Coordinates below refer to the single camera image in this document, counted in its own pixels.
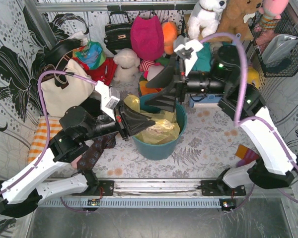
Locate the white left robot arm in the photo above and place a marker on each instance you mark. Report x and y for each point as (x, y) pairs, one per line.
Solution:
(24, 192)

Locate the black wire basket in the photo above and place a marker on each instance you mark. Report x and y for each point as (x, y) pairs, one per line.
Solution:
(286, 67)

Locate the teal plastic trash bin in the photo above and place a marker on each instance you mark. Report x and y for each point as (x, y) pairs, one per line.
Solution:
(158, 142)

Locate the dark floral necktie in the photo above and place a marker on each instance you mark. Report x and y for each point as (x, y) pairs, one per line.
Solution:
(94, 152)

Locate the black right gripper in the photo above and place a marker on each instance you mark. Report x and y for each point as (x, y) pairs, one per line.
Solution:
(180, 85)

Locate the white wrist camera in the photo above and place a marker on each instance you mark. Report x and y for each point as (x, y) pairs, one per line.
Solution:
(187, 50)
(110, 97)

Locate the colourful silk scarf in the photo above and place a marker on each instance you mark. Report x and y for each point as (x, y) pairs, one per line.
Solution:
(91, 56)

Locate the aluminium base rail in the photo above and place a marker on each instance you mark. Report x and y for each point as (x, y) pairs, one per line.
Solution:
(161, 193)

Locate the black metal shelf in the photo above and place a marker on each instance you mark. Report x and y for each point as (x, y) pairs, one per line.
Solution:
(221, 38)

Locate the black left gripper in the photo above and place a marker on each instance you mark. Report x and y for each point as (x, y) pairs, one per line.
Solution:
(122, 122)

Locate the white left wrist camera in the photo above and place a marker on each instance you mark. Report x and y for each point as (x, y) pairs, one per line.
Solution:
(110, 97)

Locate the purple orange sock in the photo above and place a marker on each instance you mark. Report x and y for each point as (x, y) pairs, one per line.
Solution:
(246, 155)

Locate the brown teddy bear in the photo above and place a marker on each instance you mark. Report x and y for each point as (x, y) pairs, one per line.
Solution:
(236, 15)

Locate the magenta fuzzy bag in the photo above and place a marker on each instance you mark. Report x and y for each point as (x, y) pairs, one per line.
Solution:
(147, 38)

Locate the orange plush toy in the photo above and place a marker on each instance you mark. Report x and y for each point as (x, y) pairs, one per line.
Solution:
(169, 30)

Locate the white plush dog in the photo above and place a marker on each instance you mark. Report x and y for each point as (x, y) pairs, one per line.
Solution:
(205, 18)

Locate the white plush lamb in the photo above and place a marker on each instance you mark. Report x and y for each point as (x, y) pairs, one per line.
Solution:
(127, 62)

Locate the pink cloth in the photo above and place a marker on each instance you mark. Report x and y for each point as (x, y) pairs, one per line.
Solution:
(74, 163)

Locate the yellow plush duck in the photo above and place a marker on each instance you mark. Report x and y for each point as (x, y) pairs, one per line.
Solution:
(253, 77)

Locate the black hat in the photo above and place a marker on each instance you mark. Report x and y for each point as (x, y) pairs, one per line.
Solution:
(62, 48)

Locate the pink striped plush doll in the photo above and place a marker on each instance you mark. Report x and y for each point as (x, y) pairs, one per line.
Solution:
(150, 69)

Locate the orange checked towel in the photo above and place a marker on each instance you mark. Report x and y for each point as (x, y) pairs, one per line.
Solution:
(40, 136)

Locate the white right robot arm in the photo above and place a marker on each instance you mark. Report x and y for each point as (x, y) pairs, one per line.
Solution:
(241, 101)

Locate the red garment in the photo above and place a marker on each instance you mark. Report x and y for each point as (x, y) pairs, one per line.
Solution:
(104, 73)

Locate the teal folded cloth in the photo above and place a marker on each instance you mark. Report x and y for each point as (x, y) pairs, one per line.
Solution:
(204, 59)

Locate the silver foil pouch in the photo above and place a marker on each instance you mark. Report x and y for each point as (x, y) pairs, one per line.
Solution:
(279, 48)

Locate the black leather handbag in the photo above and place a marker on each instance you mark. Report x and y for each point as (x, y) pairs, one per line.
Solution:
(118, 36)

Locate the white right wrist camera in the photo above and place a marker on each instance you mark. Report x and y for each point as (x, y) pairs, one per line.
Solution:
(187, 50)

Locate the cream canvas tote bag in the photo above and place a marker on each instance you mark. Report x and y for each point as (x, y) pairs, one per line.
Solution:
(58, 100)

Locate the pink plush toy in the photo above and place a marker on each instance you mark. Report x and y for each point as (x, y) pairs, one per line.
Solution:
(271, 13)

